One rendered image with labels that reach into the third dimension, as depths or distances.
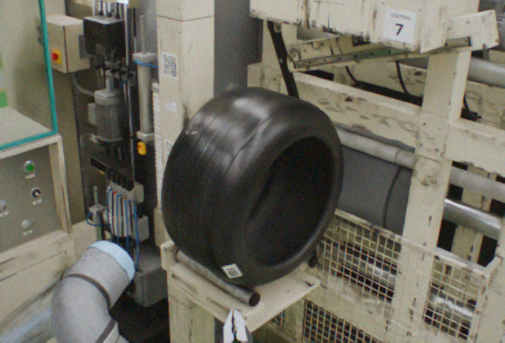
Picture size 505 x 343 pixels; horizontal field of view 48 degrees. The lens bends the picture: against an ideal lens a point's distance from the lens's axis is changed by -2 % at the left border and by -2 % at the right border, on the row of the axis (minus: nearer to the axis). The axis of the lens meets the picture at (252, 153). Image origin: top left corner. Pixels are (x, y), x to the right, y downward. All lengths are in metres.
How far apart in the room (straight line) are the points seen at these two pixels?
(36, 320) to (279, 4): 1.10
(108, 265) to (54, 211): 0.88
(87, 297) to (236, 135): 0.59
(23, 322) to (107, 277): 0.31
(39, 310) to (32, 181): 0.71
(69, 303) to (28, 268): 0.92
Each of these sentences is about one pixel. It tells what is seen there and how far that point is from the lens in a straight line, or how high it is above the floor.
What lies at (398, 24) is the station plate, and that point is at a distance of 1.57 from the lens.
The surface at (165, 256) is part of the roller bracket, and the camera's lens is 1.94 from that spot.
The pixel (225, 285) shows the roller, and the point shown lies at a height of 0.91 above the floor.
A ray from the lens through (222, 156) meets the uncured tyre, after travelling 1.52.
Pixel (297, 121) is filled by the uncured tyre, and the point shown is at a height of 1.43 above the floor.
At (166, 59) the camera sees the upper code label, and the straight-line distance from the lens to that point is 1.82.
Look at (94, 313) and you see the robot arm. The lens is 1.19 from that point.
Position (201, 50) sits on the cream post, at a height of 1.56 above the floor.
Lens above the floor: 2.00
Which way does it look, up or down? 24 degrees down
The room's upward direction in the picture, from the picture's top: 2 degrees clockwise
